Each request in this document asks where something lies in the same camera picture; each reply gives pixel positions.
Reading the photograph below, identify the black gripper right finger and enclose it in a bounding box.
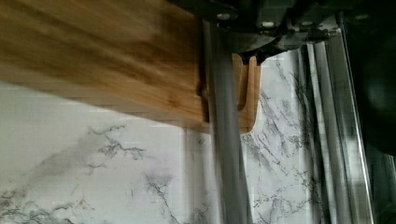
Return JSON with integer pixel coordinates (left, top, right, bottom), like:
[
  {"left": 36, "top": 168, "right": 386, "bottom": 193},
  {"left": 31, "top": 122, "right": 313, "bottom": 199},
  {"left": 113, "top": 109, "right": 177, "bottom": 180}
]
[{"left": 256, "top": 47, "right": 280, "bottom": 65}]

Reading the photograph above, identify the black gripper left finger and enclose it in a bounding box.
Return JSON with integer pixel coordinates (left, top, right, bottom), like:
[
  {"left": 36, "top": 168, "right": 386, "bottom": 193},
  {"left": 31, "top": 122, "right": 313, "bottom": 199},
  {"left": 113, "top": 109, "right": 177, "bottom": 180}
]
[{"left": 238, "top": 50, "right": 254, "bottom": 65}]

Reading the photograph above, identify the bamboo cutting board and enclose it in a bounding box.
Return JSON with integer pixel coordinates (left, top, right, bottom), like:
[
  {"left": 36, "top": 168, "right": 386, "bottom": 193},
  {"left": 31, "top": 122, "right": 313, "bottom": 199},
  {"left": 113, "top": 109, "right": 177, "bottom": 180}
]
[{"left": 0, "top": 0, "right": 262, "bottom": 134}]

